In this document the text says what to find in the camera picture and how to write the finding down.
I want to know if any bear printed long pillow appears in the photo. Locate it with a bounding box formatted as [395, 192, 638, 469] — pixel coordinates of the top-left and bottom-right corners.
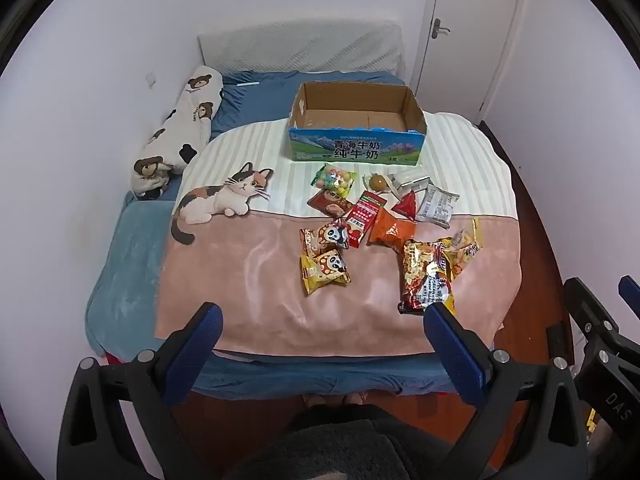
[131, 65, 224, 202]

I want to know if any yellow panda snack packet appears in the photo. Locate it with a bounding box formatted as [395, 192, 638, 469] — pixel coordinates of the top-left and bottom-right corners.
[300, 249, 352, 296]

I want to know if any light blue fleece blanket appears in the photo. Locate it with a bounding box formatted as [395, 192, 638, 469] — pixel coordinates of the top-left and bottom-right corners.
[86, 194, 177, 356]

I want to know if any large red yellow noodle packet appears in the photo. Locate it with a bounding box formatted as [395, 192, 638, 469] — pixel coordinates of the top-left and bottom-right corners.
[397, 239, 457, 316]

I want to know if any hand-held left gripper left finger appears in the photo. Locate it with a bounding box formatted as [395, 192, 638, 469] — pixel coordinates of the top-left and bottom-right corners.
[57, 301, 224, 480]

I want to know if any colourful candy ball bag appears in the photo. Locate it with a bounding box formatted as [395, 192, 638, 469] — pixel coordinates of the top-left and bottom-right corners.
[312, 164, 358, 196]

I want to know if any long red snack packet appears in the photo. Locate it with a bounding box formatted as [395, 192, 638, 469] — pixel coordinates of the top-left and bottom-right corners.
[345, 191, 387, 249]

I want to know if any red triangular snack packet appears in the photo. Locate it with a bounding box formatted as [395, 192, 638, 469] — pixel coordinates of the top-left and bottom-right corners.
[391, 191, 418, 222]

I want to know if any white pillow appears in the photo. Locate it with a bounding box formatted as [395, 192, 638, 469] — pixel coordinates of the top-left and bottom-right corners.
[197, 20, 407, 78]

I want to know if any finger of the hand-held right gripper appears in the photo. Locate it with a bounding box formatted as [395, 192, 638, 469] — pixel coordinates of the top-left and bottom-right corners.
[617, 274, 640, 311]
[563, 277, 623, 346]

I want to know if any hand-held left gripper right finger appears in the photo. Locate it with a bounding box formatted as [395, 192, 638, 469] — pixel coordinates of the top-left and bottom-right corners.
[422, 302, 588, 480]

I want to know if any cardboard box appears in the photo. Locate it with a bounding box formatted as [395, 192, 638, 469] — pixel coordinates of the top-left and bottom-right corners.
[288, 81, 427, 167]

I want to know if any grey snack packet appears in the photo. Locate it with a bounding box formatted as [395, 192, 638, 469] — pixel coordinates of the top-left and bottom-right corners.
[415, 183, 460, 224]

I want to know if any cat printed blanket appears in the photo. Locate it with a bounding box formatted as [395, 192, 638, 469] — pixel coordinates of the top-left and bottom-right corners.
[155, 110, 523, 361]

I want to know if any brown snack packet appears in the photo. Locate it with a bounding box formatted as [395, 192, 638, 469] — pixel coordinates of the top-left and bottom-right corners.
[307, 188, 353, 219]

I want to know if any white door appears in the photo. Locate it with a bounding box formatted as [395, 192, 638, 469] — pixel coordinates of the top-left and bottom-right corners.
[407, 0, 531, 121]

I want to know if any clear packet with brown egg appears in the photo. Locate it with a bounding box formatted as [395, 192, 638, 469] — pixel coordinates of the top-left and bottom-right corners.
[361, 172, 396, 194]

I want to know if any white snack packet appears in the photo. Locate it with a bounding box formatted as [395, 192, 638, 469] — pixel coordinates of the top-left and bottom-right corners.
[387, 170, 431, 196]

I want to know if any orange panda snack packet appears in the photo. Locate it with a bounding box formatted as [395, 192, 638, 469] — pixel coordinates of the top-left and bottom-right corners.
[299, 221, 351, 260]

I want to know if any yellow chips packet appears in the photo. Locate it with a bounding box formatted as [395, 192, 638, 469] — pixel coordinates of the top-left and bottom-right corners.
[440, 217, 483, 281]

